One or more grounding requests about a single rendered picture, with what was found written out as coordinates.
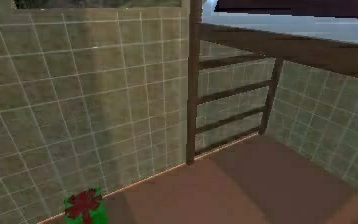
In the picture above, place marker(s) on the green gift box red bow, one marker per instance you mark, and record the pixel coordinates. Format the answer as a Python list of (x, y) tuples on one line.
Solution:
[(85, 207)]

